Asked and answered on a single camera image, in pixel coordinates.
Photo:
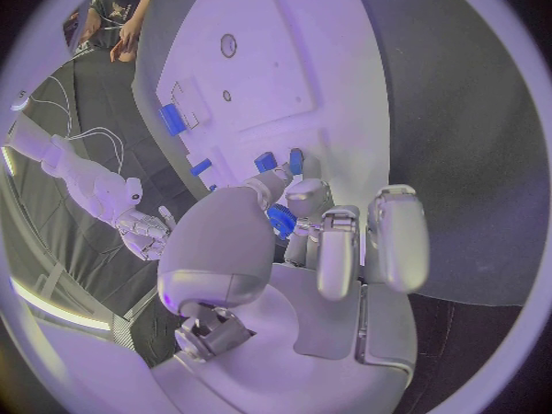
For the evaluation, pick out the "person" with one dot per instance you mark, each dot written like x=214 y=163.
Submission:
x=114 y=17

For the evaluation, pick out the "white task board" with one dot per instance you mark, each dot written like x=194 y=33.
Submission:
x=267 y=58

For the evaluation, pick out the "blue block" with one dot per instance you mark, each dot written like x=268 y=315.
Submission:
x=264 y=162
x=172 y=119

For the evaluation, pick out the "blue gear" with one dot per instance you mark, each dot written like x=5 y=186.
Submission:
x=281 y=219

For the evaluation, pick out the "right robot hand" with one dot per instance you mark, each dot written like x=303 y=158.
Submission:
x=144 y=233

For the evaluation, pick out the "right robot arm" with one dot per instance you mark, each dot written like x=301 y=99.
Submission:
x=86 y=176

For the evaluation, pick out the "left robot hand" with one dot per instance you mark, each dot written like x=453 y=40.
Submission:
x=258 y=317

